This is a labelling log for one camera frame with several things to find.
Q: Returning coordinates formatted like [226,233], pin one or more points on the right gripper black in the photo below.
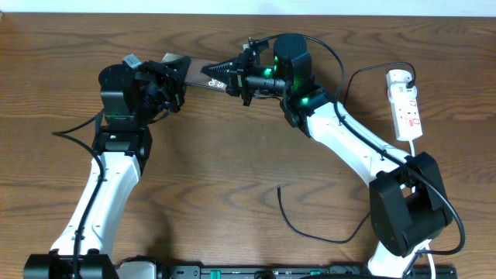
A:
[238,70]

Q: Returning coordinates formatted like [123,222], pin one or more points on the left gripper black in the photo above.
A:
[173,85]

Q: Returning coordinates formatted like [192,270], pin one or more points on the smartphone with bronze screen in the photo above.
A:
[194,77]

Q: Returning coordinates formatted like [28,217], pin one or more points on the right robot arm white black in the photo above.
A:
[408,203]

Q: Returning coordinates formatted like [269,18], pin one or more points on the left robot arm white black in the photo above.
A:
[134,94]

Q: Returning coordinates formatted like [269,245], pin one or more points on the white power strip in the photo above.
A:
[404,105]

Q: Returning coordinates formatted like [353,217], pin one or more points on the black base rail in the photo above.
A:
[142,269]

